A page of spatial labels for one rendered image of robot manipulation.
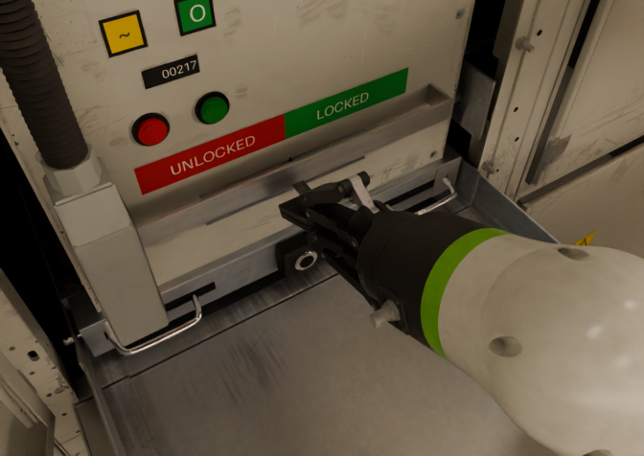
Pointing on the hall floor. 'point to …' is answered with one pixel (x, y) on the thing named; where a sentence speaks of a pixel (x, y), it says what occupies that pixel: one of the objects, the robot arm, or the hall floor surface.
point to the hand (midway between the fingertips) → (305, 213)
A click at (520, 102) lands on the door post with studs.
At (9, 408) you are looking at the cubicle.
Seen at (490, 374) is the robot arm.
